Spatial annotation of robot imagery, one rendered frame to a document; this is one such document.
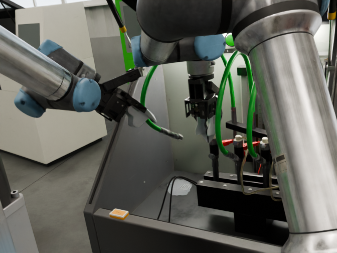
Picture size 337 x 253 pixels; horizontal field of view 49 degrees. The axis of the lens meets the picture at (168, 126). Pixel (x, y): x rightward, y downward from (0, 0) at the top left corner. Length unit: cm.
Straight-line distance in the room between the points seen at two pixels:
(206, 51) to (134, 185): 66
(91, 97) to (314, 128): 52
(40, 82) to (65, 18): 323
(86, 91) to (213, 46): 31
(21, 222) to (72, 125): 365
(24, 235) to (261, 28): 37
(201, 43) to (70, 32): 321
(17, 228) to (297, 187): 31
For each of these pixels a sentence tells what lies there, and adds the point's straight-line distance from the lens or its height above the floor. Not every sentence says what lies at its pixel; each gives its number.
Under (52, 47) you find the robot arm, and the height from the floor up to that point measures 146.
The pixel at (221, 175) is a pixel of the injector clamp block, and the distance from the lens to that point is 124.
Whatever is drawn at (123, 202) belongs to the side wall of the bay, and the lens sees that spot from 133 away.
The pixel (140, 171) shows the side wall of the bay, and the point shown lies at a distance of 139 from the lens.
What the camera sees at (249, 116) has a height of 125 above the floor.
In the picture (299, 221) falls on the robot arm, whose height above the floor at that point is 130.
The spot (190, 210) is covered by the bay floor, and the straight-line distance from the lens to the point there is 135.
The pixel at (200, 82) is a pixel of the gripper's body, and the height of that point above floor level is 133.
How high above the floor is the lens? 157
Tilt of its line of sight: 20 degrees down
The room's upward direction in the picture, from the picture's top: 7 degrees counter-clockwise
